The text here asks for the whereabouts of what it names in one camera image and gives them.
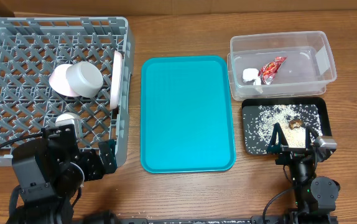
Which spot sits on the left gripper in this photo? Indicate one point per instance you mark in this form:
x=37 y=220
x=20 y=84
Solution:
x=108 y=158

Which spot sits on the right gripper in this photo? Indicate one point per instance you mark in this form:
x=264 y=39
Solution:
x=293 y=154

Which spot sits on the brown food scrap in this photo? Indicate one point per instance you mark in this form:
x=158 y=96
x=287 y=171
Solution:
x=296 y=123

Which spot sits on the white rice heap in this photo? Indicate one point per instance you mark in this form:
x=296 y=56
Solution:
x=259 y=122

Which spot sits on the white cup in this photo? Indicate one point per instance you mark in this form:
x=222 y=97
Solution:
x=70 y=118

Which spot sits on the red snack wrapper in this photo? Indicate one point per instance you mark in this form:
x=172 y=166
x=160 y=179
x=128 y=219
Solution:
x=268 y=72

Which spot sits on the grey bowl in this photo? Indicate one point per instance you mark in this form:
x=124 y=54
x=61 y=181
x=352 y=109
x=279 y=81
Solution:
x=84 y=79

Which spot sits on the white tissue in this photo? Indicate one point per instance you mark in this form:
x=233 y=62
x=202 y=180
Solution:
x=250 y=74

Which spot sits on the large white plate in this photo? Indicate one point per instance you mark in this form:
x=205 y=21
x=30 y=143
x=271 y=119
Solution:
x=116 y=80

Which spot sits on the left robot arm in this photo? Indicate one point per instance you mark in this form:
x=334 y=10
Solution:
x=51 y=170

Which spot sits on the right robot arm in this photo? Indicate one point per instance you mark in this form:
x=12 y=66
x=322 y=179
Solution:
x=315 y=197

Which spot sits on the grey dishwasher rack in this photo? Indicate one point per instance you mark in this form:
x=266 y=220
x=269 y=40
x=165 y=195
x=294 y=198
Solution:
x=32 y=47

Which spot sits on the black tray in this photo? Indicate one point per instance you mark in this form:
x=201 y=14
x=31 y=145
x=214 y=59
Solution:
x=318 y=102

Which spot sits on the clear plastic bin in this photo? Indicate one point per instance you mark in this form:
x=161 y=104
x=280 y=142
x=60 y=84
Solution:
x=308 y=69

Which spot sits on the teal plastic tray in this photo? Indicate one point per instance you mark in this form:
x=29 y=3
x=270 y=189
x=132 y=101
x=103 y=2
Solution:
x=186 y=115

